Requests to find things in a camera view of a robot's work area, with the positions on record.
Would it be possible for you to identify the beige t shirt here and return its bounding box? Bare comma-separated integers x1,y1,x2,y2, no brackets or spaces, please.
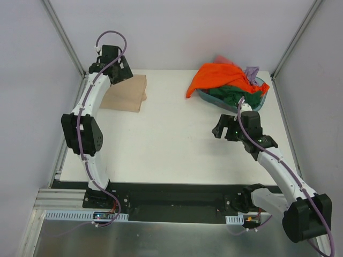
100,75,147,112

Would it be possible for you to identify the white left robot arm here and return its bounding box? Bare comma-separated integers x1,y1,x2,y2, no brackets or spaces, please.
61,45,133,209

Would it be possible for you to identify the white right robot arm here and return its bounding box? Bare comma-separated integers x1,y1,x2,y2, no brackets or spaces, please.
212,111,332,243

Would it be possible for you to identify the green t shirt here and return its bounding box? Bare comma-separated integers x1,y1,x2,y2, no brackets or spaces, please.
208,85,262,109

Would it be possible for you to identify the teal plastic laundry basket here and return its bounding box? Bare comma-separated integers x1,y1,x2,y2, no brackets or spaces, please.
197,77,268,116

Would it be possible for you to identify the lilac t shirt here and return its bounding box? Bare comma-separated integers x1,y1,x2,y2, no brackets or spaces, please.
244,66,259,86

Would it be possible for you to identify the orange t shirt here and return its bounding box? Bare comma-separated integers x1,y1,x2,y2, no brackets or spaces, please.
185,63,270,98

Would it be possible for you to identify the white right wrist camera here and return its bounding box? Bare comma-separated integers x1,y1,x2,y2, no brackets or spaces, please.
238,102,252,113

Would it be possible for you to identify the left aluminium frame post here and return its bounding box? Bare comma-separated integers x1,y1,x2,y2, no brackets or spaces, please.
40,0,91,78

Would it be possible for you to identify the aluminium frame post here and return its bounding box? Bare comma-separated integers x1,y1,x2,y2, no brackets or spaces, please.
40,0,91,78
271,0,325,81

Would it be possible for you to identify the right white cable duct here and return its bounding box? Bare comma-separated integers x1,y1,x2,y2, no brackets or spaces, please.
225,214,259,225

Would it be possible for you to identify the white cable duct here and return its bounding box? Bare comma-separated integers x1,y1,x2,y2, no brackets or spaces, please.
225,214,259,225
45,210,129,222

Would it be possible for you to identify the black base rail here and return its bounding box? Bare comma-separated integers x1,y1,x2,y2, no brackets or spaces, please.
50,179,278,223

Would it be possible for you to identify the right aluminium frame post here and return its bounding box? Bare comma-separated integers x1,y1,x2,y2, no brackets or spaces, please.
271,0,325,81

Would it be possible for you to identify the left white cable duct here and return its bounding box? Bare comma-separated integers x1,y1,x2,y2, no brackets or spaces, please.
45,210,129,222

